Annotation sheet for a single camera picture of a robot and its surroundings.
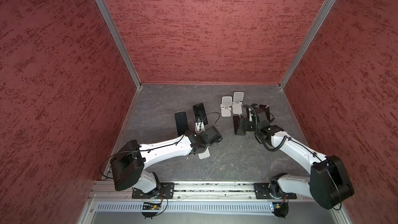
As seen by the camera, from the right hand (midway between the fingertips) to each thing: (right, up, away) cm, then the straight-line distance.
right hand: (245, 123), depth 89 cm
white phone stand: (-24, -17, -4) cm, 29 cm away
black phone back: (-27, +7, +2) cm, 28 cm away
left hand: (-25, -7, -6) cm, 27 cm away
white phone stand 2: (-10, +8, +14) cm, 19 cm away
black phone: (-37, +1, -3) cm, 37 cm away
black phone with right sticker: (+20, +7, +18) cm, 28 cm away
